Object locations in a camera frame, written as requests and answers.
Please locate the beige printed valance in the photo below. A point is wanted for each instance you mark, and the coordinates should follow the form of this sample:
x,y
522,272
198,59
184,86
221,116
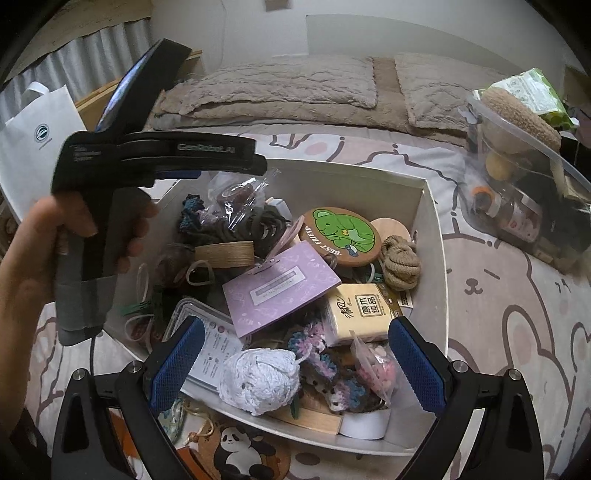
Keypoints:
x,y
92,27

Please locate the small bag of pink beads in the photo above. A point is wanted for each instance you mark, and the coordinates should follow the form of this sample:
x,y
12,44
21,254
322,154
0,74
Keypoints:
x,y
374,369

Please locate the printed bear bed sheet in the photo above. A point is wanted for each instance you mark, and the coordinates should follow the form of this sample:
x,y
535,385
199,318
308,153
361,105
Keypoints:
x,y
508,323

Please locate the person's left forearm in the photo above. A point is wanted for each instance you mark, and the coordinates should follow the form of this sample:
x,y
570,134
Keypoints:
x,y
18,364

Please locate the white crochet ball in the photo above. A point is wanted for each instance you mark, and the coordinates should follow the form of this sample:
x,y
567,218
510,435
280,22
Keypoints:
x,y
258,381

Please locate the white cardboard shoe box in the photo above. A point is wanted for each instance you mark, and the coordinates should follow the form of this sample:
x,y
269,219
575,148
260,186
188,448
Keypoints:
x,y
429,286

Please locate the clear plastic container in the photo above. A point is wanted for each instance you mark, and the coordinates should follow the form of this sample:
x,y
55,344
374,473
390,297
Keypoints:
x,y
217,350

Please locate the white tape roll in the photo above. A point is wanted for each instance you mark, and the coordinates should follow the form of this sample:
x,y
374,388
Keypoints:
x,y
364,424

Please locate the white power adapter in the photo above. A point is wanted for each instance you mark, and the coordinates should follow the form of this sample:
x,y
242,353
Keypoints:
x,y
278,208

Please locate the dark crochet flower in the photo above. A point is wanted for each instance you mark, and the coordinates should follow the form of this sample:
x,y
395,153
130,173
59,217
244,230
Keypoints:
x,y
191,214

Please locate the wooden bedside shelf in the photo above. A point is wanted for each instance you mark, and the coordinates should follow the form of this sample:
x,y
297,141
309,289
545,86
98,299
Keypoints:
x,y
92,107

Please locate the beige ribbon roll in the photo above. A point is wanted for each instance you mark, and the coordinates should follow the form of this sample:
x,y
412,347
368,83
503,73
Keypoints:
x,y
226,254

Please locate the white tote bag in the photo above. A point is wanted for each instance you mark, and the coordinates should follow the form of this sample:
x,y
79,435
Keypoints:
x,y
32,138

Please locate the beige pillows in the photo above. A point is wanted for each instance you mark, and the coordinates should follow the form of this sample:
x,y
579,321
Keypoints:
x,y
277,117

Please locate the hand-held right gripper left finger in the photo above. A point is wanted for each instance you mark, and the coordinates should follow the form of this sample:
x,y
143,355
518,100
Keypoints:
x,y
178,364

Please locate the red label jar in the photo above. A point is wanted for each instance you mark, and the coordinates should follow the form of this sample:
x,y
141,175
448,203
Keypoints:
x,y
517,219

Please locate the multicolour crochet piece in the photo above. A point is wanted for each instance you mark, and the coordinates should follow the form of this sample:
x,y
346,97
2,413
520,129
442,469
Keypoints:
x,y
337,383

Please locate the green wet wipes pack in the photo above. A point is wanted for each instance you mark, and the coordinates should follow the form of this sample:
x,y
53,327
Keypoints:
x,y
535,90

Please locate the brown tape roll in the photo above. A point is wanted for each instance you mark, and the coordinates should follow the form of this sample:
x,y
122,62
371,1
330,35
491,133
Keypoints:
x,y
238,191

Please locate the clear plastic storage bin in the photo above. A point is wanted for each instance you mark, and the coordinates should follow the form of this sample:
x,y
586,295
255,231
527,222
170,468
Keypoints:
x,y
521,184

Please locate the tissue pack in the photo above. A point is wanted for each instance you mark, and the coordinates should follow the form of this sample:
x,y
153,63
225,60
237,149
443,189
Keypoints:
x,y
364,314

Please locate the beige loofah sponge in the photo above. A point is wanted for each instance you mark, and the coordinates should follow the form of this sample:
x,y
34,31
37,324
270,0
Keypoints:
x,y
521,120

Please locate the panda cork coaster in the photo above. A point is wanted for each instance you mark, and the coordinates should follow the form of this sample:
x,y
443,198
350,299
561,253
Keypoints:
x,y
240,452

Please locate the wooden block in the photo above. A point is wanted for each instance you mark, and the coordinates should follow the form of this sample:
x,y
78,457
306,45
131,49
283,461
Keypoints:
x,y
304,417

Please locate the person's left hand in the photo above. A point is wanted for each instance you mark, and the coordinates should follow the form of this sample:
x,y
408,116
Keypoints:
x,y
37,258

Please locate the round wooden lid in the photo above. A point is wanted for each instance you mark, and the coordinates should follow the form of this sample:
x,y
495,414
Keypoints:
x,y
392,228

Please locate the grey curtain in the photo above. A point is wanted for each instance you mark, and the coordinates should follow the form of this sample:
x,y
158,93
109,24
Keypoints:
x,y
69,64

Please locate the purple booklet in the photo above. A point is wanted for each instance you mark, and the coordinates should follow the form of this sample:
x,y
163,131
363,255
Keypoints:
x,y
281,286

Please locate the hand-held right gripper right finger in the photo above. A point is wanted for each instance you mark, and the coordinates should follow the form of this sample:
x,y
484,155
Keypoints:
x,y
415,364

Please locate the white headboard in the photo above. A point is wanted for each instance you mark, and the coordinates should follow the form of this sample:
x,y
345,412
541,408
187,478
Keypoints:
x,y
415,37

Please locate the green bear coaster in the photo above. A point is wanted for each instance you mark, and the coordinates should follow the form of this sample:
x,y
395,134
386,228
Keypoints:
x,y
341,235

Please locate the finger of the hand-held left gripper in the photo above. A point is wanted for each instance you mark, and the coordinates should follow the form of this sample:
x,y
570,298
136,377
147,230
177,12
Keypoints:
x,y
207,157
131,83

